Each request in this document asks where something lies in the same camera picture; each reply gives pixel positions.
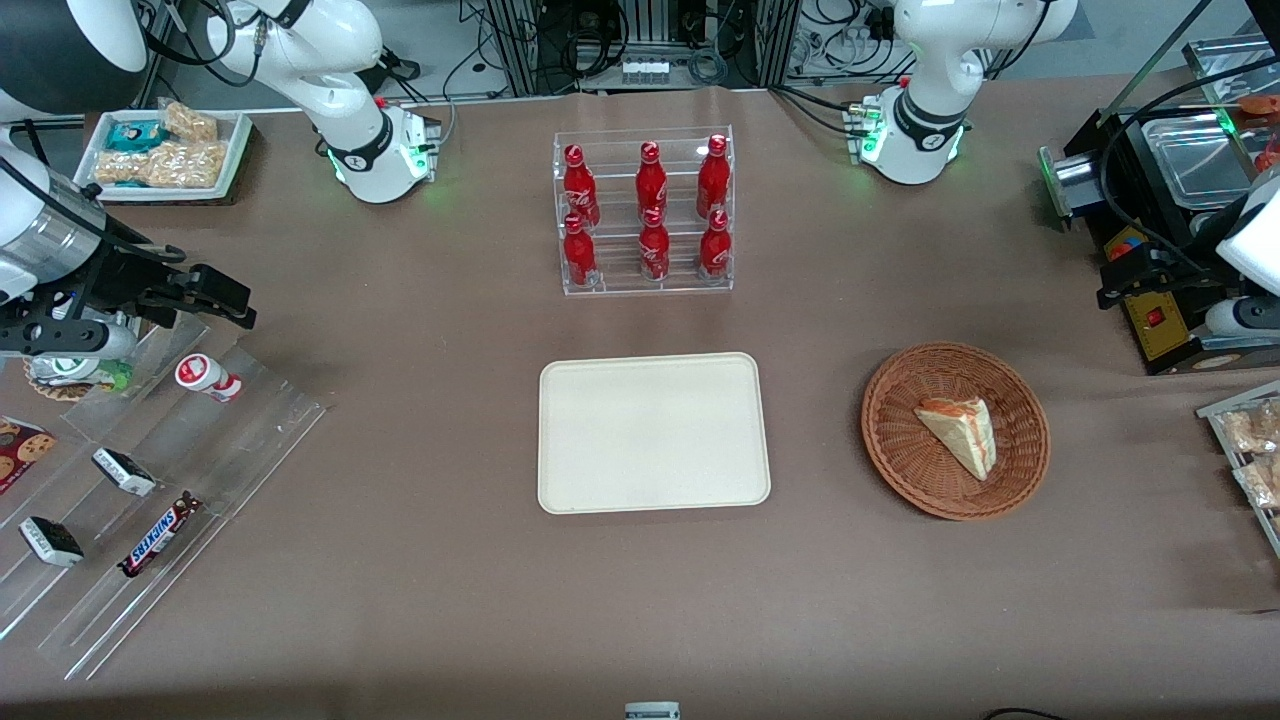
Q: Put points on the black food warmer appliance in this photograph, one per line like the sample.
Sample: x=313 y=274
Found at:
x=1090 y=140

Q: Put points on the steel food pan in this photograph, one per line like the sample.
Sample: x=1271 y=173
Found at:
x=1190 y=160

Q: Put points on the clear acrylic stepped display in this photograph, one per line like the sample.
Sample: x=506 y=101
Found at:
x=250 y=440

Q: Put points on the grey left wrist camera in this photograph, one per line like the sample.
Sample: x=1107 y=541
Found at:
x=1245 y=318

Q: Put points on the green white packet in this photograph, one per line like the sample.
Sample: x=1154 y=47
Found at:
x=115 y=378

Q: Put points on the clear bag of pastry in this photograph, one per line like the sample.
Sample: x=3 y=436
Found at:
x=1255 y=430
x=1265 y=485

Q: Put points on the orange food piece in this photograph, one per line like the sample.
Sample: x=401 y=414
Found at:
x=1262 y=103

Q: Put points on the red white yogurt cup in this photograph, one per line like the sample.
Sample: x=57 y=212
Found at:
x=205 y=375

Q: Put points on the red cola bottle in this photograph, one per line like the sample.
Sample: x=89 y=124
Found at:
x=713 y=180
x=654 y=255
x=579 y=260
x=715 y=250
x=651 y=185
x=580 y=195

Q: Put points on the chocolate chip cookie pack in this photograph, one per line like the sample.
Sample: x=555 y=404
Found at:
x=25 y=450

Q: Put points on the clear acrylic bottle rack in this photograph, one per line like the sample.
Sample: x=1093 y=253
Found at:
x=620 y=282

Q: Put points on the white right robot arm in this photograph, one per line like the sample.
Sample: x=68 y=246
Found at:
x=350 y=60

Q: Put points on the red emergency stop button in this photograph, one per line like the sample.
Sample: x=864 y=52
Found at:
x=1125 y=240

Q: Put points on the Snickers chocolate bar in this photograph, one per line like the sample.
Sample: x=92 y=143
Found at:
x=160 y=535

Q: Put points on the white rectangular snack tray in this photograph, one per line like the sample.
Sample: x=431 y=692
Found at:
x=240 y=140

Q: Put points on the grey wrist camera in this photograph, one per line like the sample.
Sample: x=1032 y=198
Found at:
x=80 y=342
x=1245 y=318

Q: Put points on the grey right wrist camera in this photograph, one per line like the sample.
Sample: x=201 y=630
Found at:
x=80 y=342

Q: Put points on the aluminium equipment frame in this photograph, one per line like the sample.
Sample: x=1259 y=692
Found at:
x=520 y=50

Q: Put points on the steel tray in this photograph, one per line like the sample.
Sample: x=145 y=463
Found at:
x=1225 y=70

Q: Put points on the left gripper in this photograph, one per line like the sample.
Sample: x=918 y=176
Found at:
x=1163 y=272

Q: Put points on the grey white device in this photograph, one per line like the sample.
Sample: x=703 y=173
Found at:
x=652 y=712

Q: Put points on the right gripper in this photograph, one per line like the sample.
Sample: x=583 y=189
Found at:
x=112 y=277

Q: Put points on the triangular sandwich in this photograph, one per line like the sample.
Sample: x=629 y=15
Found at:
x=965 y=435

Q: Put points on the teal snack packet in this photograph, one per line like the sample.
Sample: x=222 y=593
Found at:
x=135 y=135

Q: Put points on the grey snack tray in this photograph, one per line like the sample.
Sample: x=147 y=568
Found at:
x=1240 y=399

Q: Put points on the brown round wicker basket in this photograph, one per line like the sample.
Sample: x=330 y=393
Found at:
x=900 y=450

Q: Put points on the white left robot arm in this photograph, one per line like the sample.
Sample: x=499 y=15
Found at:
x=930 y=70

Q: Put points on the red food piece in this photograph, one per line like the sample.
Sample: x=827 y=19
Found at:
x=1272 y=155

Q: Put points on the beige plastic tray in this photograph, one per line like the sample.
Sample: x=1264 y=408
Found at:
x=650 y=430

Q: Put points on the black white snack bar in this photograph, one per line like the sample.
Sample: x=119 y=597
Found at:
x=125 y=472
x=50 y=540

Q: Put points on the clear bag of crackers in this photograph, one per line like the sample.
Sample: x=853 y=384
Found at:
x=120 y=168
x=190 y=122
x=185 y=165

